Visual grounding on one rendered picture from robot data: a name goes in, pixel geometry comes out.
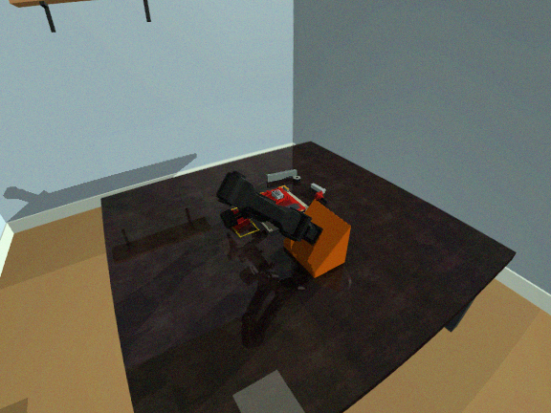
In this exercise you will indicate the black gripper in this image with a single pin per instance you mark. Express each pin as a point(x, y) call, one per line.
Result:
point(229, 219)

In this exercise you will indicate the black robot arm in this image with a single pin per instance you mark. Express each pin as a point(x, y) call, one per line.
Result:
point(237, 191)

